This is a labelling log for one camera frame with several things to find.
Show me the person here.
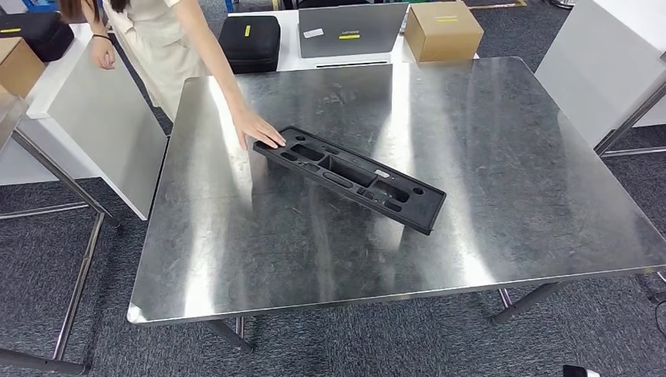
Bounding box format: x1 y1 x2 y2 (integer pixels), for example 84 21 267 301
57 0 287 152

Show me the stainless steel side table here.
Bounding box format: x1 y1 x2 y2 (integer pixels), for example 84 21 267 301
594 52 666 158

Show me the black case with yellow sticker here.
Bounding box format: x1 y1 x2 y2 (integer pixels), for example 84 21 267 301
218 15 282 75

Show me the brown cardboard box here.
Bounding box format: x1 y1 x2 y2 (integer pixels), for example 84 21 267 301
404 0 485 64
0 37 47 99

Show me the stainless steel workbench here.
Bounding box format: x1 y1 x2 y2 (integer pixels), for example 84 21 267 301
127 56 666 355

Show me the grey laptop with stickers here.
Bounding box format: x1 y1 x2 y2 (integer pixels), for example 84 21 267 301
298 2 409 68

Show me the white cabinet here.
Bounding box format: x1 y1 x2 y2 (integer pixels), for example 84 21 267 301
534 0 666 149

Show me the white panel desk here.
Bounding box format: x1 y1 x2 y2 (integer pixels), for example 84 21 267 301
0 23 170 221

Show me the plain black case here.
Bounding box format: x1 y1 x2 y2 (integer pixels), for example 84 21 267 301
0 11 75 64

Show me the person's hand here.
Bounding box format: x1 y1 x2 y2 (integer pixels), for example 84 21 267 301
231 106 287 152
90 37 116 71

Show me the black plastic panel part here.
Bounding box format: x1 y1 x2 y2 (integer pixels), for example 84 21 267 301
253 126 448 236

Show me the black cable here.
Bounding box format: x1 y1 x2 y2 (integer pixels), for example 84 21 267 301
647 273 666 339

